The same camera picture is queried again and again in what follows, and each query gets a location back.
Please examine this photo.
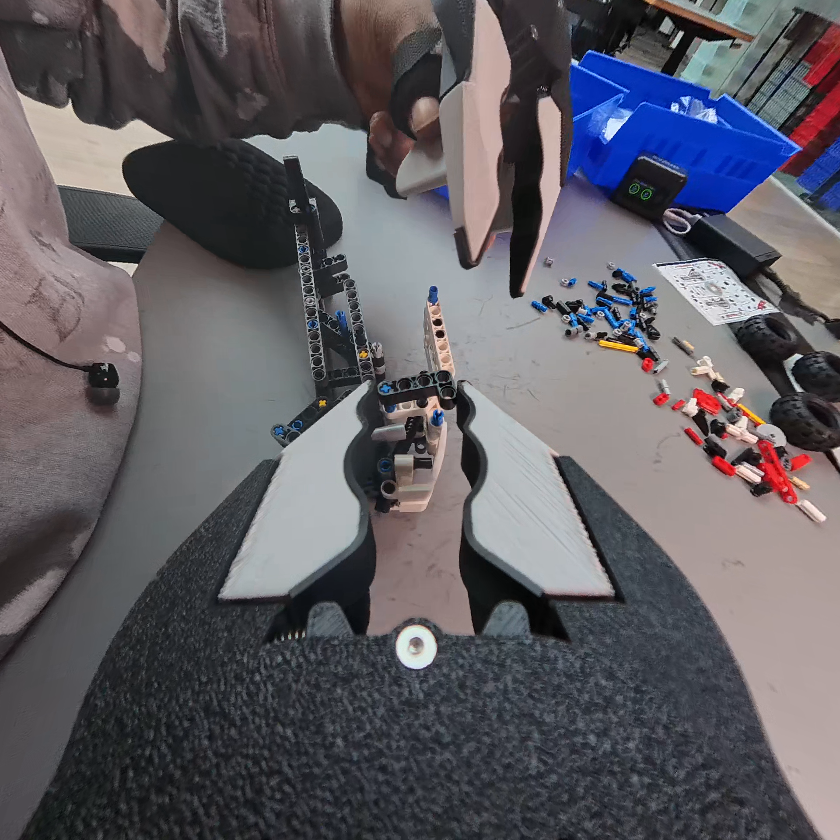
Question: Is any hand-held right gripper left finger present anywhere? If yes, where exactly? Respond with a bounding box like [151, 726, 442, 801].
[218, 382, 378, 605]

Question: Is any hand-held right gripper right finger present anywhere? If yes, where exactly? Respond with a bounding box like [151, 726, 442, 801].
[456, 381, 616, 601]

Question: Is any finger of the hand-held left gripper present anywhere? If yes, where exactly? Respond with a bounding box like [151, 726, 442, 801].
[437, 0, 514, 269]
[507, 92, 565, 299]

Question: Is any white toy truck model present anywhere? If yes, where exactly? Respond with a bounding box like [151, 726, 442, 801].
[270, 155, 460, 516]

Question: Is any person's left forearm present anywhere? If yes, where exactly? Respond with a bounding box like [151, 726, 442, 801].
[0, 0, 365, 142]

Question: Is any person's left hand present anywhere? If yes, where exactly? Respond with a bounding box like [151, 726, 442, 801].
[335, 0, 442, 160]

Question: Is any pile of blue black toy pieces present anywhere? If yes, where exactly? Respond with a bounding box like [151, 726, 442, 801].
[530, 261, 670, 375]

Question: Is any wooden table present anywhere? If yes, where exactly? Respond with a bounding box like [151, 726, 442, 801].
[643, 0, 756, 76]

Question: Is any clear plastic bag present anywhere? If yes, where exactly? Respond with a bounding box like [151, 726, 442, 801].
[669, 95, 721, 126]

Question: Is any black power adapter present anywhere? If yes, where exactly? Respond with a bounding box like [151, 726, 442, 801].
[689, 213, 783, 280]

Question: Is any toy sticker sheet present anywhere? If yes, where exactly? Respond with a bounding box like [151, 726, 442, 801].
[653, 258, 781, 326]

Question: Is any pile of red white toy pieces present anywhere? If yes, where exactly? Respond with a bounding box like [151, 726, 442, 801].
[651, 354, 828, 524]

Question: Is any black rounded cushion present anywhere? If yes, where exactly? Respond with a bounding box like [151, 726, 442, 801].
[121, 138, 343, 270]

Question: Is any stack of blue crates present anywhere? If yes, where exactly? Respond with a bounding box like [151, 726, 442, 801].
[797, 141, 840, 211]

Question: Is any stack of red crates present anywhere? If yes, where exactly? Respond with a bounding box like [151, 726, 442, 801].
[784, 23, 840, 178]

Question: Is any black chair armrest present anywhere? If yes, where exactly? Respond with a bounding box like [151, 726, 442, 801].
[58, 185, 165, 265]

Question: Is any thin black cord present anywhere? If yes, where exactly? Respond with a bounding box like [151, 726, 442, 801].
[0, 322, 122, 404]

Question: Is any black adapter cable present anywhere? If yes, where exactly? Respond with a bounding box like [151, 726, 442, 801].
[758, 266, 840, 329]

